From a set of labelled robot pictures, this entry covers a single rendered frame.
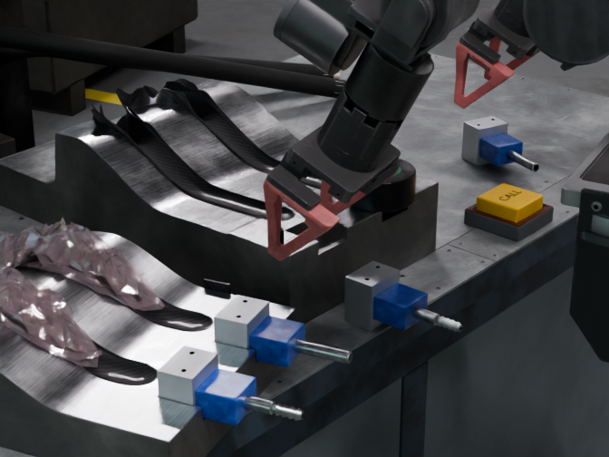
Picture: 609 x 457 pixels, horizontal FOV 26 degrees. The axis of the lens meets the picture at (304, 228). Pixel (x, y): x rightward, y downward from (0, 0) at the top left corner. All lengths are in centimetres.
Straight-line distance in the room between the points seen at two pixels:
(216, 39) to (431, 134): 325
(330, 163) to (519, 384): 81
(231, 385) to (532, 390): 77
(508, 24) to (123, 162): 46
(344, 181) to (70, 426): 33
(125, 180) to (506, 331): 55
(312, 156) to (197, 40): 405
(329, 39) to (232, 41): 405
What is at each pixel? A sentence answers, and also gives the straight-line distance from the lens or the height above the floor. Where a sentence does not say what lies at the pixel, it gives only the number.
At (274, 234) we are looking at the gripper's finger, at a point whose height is 101.
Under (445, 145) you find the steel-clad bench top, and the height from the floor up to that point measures 80.
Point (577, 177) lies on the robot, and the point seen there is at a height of 104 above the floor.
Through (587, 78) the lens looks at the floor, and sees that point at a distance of 478.
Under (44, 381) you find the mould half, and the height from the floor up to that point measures 87.
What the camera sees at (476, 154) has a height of 82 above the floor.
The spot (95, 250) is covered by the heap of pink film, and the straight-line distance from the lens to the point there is 134.
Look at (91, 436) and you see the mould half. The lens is 118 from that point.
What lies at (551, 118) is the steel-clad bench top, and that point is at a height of 80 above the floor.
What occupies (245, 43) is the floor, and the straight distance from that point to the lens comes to 507.
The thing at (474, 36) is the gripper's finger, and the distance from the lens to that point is 146.
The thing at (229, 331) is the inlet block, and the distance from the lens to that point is 126.
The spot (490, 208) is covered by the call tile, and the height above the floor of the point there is 83.
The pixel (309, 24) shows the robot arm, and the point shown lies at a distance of 107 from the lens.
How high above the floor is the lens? 149
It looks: 25 degrees down
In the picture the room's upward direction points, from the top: straight up
